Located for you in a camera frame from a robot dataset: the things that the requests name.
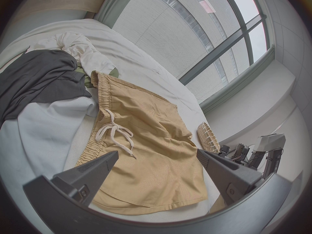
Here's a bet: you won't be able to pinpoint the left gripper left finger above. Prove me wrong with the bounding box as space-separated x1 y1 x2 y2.
51 151 119 207

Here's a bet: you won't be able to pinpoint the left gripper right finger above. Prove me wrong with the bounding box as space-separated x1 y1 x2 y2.
196 149 263 206

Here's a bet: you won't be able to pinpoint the tan shorts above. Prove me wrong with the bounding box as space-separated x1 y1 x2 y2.
74 70 208 215

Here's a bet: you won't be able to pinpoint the round woven basket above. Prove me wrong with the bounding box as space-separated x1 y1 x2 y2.
197 122 221 153

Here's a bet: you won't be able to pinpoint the pale blue garment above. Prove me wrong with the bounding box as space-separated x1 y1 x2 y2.
18 98 98 177

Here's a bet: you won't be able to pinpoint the green garment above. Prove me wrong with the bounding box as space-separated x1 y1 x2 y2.
77 66 120 88

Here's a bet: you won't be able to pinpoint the black garment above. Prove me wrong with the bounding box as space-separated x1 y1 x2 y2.
0 49 92 126

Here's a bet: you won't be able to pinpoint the white garment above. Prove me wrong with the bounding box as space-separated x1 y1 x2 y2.
26 32 116 76

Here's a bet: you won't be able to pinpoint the window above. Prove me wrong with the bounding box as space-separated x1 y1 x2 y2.
111 0 271 104

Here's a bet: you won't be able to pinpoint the grey-green curtain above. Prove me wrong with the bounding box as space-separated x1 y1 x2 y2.
94 0 144 29

